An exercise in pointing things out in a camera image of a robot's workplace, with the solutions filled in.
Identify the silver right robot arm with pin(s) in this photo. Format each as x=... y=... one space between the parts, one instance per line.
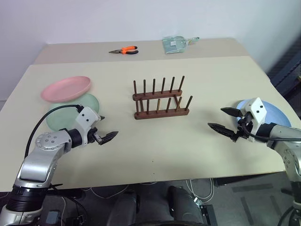
x=290 y=155

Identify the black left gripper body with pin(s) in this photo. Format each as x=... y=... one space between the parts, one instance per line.
x=92 y=134

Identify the dark rounded shape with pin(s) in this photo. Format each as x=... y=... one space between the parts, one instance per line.
x=185 y=204
x=124 y=209

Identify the brown wooden plate rack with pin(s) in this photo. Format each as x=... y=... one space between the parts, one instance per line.
x=162 y=106

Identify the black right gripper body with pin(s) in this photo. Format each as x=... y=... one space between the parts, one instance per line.
x=243 y=126

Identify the black ribbed fixture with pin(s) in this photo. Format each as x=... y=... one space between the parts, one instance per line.
x=287 y=68

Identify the blue plate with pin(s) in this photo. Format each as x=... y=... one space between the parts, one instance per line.
x=275 y=115

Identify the pink plate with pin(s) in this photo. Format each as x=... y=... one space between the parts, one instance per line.
x=67 y=88

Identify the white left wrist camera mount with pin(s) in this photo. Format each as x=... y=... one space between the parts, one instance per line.
x=85 y=117

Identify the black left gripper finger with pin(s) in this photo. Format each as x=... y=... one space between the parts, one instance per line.
x=102 y=117
x=109 y=137

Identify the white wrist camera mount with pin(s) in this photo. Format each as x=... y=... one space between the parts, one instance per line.
x=85 y=117
x=257 y=113

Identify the green plate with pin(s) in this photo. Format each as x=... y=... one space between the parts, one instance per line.
x=60 y=117

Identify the black table frame bar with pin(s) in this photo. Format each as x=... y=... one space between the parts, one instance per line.
x=249 y=179

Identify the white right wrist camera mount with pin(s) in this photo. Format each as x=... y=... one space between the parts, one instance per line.
x=257 y=113

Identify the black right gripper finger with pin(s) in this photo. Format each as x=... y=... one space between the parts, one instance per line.
x=221 y=129
x=231 y=111

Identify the clear green dustpan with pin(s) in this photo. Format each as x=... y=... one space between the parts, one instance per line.
x=175 y=44

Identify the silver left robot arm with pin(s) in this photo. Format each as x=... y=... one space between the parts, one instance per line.
x=37 y=162

